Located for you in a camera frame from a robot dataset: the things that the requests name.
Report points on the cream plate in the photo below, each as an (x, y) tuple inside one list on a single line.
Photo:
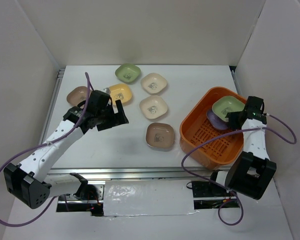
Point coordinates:
[(153, 107), (153, 83)]

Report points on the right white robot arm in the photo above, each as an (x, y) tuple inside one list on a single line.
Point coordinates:
[(252, 172)]

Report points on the white foil cover panel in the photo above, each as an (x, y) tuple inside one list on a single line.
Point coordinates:
[(147, 198)]

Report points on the cream plate at back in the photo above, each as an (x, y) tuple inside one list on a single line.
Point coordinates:
[(153, 83)]

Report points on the purple square plate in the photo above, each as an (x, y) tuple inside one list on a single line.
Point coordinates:
[(215, 121)]

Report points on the cream plate in middle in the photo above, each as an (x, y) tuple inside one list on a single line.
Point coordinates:
[(153, 107)]

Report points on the brown plate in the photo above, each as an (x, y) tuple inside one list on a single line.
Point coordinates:
[(160, 136), (76, 96)]

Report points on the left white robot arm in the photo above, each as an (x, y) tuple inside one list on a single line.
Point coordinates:
[(29, 182)]

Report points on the green plate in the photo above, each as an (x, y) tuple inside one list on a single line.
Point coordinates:
[(225, 105), (127, 73)]

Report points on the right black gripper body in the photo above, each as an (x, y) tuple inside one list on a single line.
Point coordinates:
[(239, 124)]

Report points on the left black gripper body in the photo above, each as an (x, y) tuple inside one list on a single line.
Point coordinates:
[(104, 116)]

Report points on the aluminium frame rail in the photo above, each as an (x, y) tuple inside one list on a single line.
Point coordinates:
[(123, 149)]

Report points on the yellow square plate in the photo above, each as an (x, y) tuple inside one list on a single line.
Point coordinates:
[(120, 92)]

